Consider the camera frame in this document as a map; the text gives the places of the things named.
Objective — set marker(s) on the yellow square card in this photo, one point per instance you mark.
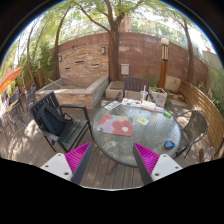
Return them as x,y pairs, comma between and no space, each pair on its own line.
142,120

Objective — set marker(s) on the large tree trunk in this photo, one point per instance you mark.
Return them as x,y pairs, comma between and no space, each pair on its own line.
108,15

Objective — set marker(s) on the white keyboard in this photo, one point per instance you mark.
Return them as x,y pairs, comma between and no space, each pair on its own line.
112,105

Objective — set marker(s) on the black slatted patio chair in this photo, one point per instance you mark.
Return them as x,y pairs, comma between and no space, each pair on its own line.
72,133

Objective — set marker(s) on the white box on table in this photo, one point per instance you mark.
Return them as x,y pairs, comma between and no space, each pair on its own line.
148,105

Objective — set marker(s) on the wooden lamp post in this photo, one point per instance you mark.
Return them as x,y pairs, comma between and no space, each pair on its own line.
164,60

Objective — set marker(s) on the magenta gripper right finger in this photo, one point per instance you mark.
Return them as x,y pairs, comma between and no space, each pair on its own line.
153,166

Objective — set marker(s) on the green marker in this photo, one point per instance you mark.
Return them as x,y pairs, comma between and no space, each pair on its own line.
167,114

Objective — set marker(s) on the orange umbrella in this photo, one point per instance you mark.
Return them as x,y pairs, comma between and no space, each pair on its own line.
10,75

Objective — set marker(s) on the dark chair behind table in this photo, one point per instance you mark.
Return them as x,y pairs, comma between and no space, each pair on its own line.
134,84

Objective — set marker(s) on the clear plastic drink cup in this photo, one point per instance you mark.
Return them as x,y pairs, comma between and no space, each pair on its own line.
144,94

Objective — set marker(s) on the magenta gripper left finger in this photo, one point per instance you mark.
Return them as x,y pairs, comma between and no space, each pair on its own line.
70,166

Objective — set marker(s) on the concrete block planter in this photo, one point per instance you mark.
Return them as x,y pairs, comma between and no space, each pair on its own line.
113,89

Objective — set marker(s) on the floral pink mouse pad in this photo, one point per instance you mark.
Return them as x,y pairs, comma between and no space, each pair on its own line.
117,125

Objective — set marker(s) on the blue computer mouse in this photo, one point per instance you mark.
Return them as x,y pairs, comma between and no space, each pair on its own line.
169,145

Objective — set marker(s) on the wicker chair at right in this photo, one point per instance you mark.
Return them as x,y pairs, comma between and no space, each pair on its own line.
192,132

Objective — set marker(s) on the round glass patio table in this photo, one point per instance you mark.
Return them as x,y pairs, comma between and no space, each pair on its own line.
159,130

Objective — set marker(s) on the wooden slat fence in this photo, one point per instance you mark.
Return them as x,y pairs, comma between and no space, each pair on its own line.
197,99

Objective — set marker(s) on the stone raised planter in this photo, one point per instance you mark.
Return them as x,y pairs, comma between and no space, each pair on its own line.
87,91

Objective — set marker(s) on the white square planter pot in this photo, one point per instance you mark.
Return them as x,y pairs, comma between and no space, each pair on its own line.
158,96

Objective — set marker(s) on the black backpack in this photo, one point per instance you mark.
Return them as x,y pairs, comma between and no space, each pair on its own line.
51,120

